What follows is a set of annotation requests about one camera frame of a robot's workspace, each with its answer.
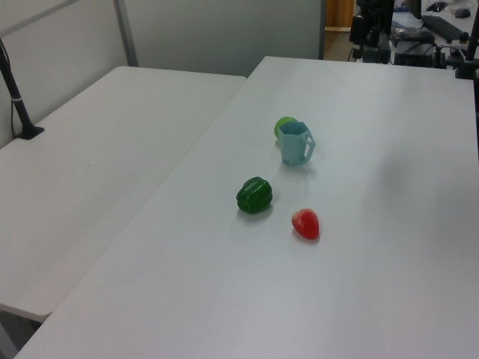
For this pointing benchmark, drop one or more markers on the grey computer mouse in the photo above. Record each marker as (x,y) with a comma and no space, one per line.
(462,12)

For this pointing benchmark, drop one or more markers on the black camera pole with base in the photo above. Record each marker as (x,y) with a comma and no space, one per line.
(18,108)

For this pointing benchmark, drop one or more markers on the red strawberry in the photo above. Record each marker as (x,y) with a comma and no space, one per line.
(307,223)

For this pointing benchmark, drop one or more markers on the green apple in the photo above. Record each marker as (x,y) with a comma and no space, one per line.
(281,125)

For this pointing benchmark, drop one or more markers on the light blue hexagonal mug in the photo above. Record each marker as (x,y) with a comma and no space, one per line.
(293,147)

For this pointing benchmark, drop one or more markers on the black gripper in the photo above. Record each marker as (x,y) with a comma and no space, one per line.
(376,16)

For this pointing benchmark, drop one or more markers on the dark green bell pepper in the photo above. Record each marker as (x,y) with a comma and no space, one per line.
(254,195)

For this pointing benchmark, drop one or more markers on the black keyboard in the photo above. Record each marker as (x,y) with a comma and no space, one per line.
(441,27)

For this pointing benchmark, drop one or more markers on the black clamp stand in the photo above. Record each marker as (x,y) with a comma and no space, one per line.
(467,60)

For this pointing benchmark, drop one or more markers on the black equipment box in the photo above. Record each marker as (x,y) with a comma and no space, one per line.
(419,58)

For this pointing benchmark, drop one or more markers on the orange wooden door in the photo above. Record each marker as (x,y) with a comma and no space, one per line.
(338,15)

